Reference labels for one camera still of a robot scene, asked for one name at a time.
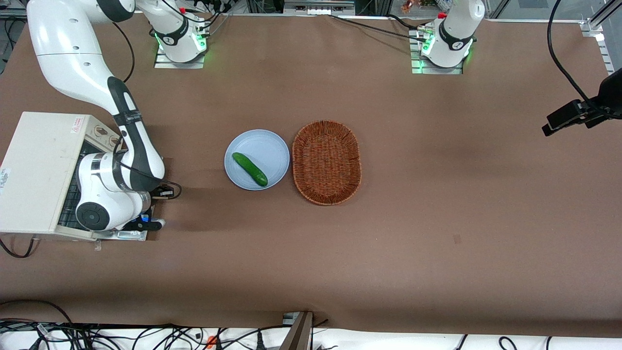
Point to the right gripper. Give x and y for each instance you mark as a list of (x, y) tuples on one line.
[(155, 193)]

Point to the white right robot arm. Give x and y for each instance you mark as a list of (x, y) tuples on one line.
[(73, 53)]

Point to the silver oven knob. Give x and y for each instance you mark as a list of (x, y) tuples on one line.
[(100, 130), (115, 141)]

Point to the white toaster oven body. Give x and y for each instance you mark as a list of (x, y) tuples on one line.
[(39, 170)]

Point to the green cucumber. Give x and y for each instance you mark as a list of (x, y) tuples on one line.
[(250, 169)]

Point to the red warning sticker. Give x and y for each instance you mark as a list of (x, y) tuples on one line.
[(77, 124)]

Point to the orange plug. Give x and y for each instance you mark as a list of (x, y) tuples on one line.
[(210, 342)]

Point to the light blue round plate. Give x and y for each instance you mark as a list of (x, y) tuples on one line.
[(267, 150)]

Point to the white barcode label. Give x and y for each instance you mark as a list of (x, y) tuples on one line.
[(4, 178)]

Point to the brown wicker oval basket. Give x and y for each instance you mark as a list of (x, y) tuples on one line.
[(326, 163)]

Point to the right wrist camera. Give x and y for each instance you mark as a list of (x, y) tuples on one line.
[(164, 192)]

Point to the small aluminium bracket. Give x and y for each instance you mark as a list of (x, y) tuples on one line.
[(289, 318)]

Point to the brown camera stand post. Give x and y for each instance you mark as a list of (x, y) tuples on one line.
[(297, 335)]

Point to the black camera box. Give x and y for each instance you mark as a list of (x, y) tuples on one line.
[(566, 116)]

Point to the aluminium frame profile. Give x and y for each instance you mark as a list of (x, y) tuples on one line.
[(600, 24)]

